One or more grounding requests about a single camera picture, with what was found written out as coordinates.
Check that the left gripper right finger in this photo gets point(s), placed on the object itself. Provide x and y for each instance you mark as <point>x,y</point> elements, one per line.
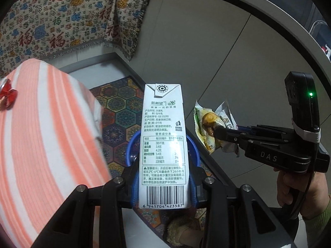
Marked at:
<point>237,216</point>

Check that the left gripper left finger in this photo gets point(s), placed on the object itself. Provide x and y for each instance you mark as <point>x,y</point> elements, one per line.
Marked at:
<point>72,224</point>

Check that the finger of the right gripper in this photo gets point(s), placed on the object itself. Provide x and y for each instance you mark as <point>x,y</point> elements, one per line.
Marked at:
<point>227,136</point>
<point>247,129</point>

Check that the yellow egg snack packet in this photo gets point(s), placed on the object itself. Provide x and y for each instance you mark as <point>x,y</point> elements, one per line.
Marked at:
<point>206,120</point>

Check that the white milk carton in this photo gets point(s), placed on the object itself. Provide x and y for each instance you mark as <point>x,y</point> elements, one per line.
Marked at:
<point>164,168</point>

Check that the green knit sleeve forearm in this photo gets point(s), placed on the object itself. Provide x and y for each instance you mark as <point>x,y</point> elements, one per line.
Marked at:
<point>318,229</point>

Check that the fuzzy brown slipper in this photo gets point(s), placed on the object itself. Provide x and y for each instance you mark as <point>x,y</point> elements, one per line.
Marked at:
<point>184,232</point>

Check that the pink striped tablecloth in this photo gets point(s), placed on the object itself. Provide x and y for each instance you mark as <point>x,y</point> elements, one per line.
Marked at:
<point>51,142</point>

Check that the blue mesh waste basket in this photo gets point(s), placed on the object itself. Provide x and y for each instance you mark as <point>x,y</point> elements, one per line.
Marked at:
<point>133,150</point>

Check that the crushed red can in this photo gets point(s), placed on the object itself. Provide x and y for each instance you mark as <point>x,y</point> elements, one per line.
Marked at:
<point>8,95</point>

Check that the patterned fu character cloth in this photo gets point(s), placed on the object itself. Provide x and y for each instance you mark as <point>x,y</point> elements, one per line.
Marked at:
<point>45,29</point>

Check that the black camera green light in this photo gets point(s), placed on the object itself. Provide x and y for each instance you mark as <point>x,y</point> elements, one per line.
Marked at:
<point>302,97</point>

